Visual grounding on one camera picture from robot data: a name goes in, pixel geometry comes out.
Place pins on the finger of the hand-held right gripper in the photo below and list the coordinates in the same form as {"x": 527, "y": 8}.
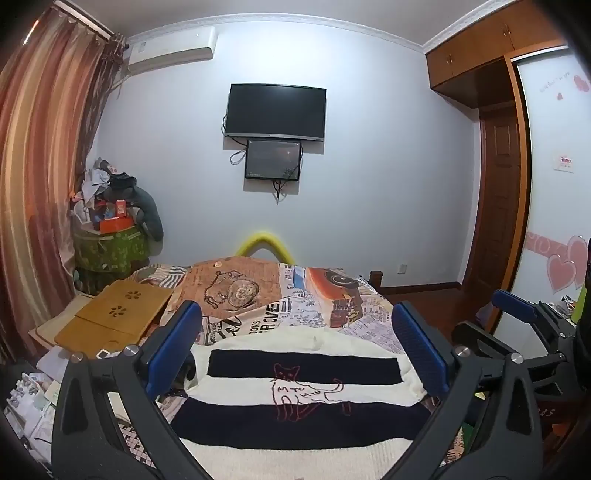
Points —
{"x": 510, "y": 302}
{"x": 475, "y": 337}

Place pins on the pile of papers and packets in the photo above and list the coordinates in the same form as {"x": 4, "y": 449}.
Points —
{"x": 34, "y": 401}

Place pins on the black and white striped sweater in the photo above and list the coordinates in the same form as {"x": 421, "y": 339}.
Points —
{"x": 277, "y": 457}

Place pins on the brown wooden door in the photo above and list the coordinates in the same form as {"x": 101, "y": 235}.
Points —
{"x": 496, "y": 198}

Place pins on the small red box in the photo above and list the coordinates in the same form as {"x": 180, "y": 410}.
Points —
{"x": 122, "y": 208}

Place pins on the printed bed sheet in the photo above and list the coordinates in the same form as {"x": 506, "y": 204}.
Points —
{"x": 240, "y": 290}

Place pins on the small black monitor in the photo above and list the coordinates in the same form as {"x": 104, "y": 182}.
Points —
{"x": 272, "y": 159}

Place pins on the white sliding wardrobe door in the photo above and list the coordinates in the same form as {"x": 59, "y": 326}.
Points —
{"x": 554, "y": 207}

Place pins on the orange box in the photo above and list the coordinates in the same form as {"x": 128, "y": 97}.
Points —
{"x": 115, "y": 225}

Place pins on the black wall television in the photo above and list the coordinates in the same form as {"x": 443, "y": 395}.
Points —
{"x": 276, "y": 110}

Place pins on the striped orange curtain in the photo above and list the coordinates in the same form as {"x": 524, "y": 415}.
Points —
{"x": 41, "y": 161}

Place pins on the green patterned storage box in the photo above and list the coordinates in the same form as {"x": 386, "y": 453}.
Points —
{"x": 113, "y": 251}

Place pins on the white air conditioner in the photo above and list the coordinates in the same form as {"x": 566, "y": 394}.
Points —
{"x": 171, "y": 50}

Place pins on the wooden bed post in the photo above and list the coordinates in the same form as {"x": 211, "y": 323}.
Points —
{"x": 376, "y": 279}

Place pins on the wooden overhead cabinet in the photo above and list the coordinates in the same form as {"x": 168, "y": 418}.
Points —
{"x": 466, "y": 64}

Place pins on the light wooden board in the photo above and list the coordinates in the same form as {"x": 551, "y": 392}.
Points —
{"x": 48, "y": 325}

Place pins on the wooden lap desk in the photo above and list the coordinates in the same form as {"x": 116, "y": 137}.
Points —
{"x": 115, "y": 314}

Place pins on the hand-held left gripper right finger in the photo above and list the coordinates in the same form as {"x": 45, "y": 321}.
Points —
{"x": 421, "y": 350}

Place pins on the red and white sticker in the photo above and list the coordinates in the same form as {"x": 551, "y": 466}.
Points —
{"x": 565, "y": 164}

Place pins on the pile of clothes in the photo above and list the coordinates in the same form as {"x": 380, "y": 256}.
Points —
{"x": 99, "y": 180}

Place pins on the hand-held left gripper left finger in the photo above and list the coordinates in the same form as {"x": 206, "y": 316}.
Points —
{"x": 178, "y": 341}

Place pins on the yellow foam tube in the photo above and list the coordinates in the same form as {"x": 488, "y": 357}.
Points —
{"x": 263, "y": 240}

